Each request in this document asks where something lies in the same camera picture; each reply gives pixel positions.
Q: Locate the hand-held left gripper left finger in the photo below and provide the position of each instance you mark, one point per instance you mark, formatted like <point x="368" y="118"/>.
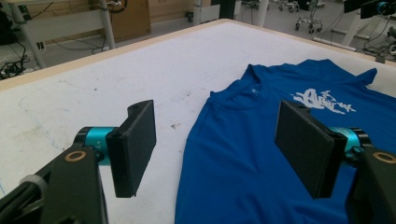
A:
<point x="134" y="149"/>

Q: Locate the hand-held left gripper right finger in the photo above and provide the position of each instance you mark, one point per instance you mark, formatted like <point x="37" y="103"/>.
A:
<point x="305" y="146"/>

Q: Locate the blue t-shirt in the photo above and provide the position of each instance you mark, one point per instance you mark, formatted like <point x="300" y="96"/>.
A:
<point x="236" y="155"/>

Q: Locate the white stand foot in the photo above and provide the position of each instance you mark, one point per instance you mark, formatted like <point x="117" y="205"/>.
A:
<point x="337" y="42"/>

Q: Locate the wheeled chair base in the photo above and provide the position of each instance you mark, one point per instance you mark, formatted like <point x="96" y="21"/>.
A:
<point x="308" y="23"/>

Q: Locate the white felt mat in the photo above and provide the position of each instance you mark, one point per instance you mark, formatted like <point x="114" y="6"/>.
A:
<point x="124" y="68"/>

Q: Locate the wooden table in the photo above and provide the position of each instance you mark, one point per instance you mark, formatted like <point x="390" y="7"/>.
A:
<point x="62" y="66"/>

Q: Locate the brown cardboard box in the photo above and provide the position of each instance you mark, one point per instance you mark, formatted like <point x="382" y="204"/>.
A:
<point x="130" y="17"/>

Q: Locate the white desk frame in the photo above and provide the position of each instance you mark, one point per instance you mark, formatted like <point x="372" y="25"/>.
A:
<point x="62" y="25"/>

